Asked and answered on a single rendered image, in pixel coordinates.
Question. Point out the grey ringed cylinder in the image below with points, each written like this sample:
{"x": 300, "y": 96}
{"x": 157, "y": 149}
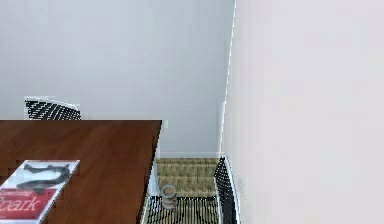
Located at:
{"x": 169, "y": 196}

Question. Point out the brown wooden table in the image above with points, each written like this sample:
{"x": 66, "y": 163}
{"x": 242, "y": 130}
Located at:
{"x": 110, "y": 166}

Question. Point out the red and white book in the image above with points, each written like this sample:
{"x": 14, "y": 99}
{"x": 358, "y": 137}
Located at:
{"x": 36, "y": 190}

